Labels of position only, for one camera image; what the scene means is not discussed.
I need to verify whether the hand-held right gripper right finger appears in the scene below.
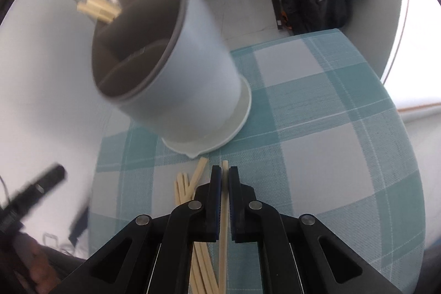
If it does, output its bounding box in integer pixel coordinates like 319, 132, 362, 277
227, 165, 404, 294

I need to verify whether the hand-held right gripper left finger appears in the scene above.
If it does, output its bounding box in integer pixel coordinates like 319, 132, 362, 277
48, 165, 223, 294

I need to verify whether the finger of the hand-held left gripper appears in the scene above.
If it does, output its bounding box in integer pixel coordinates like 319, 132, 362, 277
10, 164, 67, 212
68, 204, 91, 244

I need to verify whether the white utensil holder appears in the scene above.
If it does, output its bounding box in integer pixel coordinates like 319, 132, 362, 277
90, 0, 252, 158

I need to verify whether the person's left hand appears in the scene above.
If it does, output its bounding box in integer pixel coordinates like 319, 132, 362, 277
15, 238, 56, 287

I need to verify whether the teal checked tablecloth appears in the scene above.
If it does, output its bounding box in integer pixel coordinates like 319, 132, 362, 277
88, 28, 426, 294

